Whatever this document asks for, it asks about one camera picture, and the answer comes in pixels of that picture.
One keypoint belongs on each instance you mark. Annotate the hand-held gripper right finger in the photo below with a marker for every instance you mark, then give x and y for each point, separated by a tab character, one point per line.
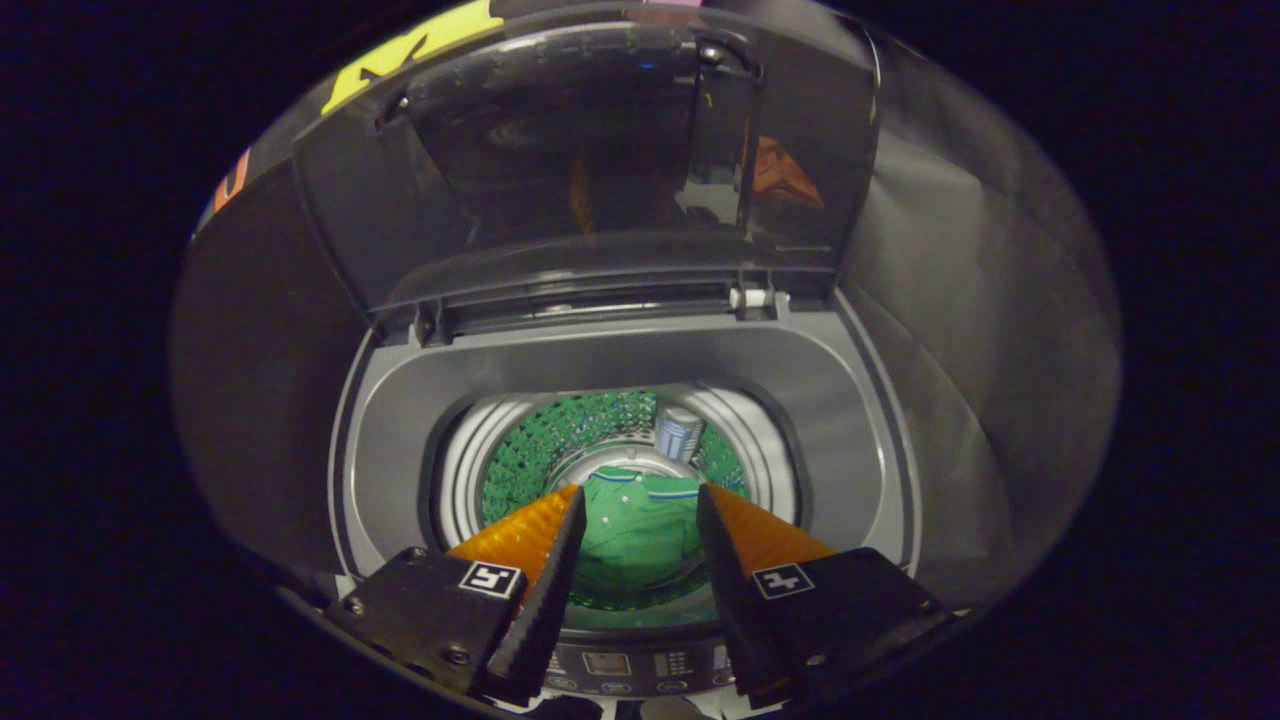
730	600

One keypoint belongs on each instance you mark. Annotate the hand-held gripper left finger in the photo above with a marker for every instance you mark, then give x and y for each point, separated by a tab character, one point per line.
545	600

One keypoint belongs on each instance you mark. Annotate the green polo shirt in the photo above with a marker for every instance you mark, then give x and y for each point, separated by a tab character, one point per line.
635	535

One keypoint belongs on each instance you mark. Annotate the dark washing machine lid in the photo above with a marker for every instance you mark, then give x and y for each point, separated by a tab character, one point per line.
560	150

